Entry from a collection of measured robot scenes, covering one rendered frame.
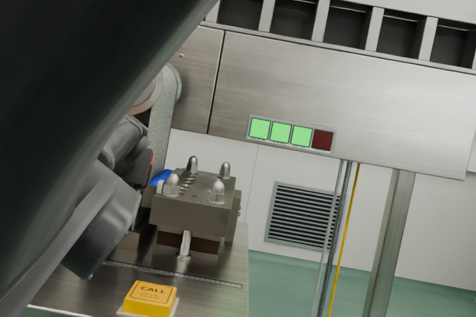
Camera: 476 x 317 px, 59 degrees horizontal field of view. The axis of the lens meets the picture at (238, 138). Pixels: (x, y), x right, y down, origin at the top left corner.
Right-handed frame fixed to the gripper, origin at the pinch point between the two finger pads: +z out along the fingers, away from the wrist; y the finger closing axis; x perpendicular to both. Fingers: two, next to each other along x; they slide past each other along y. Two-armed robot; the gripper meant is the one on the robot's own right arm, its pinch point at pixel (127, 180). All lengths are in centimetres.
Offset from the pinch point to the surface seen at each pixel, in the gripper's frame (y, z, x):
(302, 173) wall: 77, 251, 116
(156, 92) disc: 1.0, -0.3, 19.9
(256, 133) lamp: 23.9, 30.2, 30.2
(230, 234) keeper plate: 21.1, 26.1, -0.4
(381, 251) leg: 71, 61, 11
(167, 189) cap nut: 6.6, 7.5, 1.9
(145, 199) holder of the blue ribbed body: 1.8, 12.0, 0.5
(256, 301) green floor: 48, 219, 6
